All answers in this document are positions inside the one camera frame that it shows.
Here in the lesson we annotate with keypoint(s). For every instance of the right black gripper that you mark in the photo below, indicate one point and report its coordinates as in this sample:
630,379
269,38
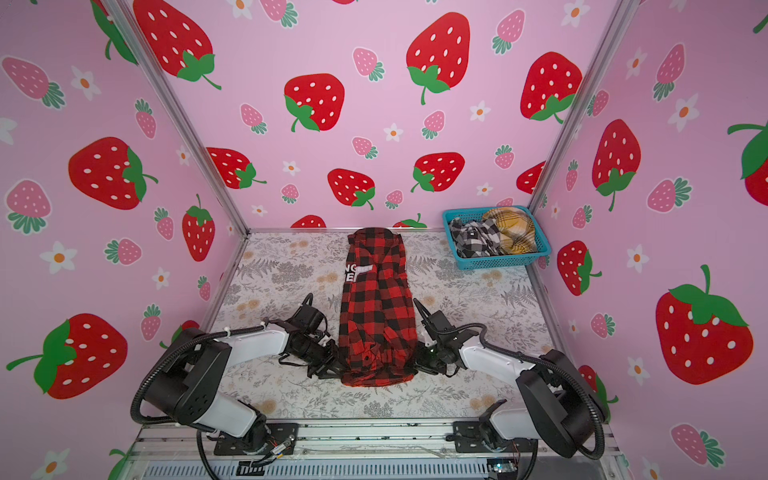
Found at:
420,365

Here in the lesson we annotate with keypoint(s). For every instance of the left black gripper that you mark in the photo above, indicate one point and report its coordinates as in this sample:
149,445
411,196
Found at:
334,359

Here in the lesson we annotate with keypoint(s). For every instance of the red black plaid shirt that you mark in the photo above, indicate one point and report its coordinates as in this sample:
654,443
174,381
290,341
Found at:
378,337

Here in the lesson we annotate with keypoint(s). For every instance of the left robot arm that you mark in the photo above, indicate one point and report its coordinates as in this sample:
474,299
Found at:
183,385

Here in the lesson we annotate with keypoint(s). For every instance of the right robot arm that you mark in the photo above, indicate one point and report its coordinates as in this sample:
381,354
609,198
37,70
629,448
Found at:
560,408

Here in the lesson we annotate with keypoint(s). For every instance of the black white plaid shirt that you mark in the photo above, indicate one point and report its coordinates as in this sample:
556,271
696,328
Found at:
475,239

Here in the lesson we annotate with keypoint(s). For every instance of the yellow plaid shirt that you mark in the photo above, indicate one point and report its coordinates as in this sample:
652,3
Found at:
516,229

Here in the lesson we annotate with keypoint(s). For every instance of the teal plastic basket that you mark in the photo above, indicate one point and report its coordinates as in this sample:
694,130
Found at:
542,256

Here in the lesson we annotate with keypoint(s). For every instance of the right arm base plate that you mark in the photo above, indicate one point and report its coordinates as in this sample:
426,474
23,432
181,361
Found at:
479,437

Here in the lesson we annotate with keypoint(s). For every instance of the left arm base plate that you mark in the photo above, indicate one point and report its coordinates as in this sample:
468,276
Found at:
276,439

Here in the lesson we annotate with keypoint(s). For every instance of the aluminium front rail frame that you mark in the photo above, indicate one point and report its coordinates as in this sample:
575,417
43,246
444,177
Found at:
360,449

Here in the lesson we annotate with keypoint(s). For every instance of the left corner aluminium post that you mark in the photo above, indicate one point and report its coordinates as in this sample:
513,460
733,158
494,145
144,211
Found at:
127,25

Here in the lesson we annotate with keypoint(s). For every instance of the corner aluminium post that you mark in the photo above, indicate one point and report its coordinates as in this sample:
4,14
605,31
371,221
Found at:
612,37
127,25

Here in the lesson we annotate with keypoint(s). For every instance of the right corner aluminium post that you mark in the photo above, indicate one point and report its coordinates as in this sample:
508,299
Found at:
612,37

